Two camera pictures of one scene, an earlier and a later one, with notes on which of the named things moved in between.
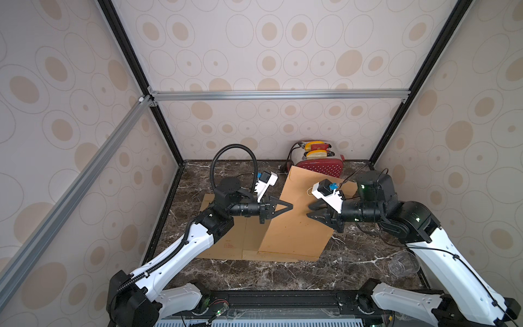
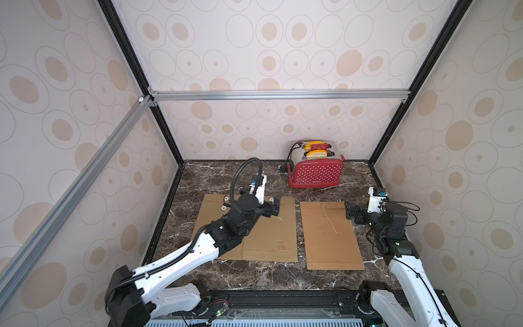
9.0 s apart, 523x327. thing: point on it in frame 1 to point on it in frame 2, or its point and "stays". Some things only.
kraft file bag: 243,241 stays
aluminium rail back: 277,93 stays
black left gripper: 263,208 to 268,209
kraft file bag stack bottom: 293,235 to 331,242
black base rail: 232,304 stays
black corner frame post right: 420,80 stays
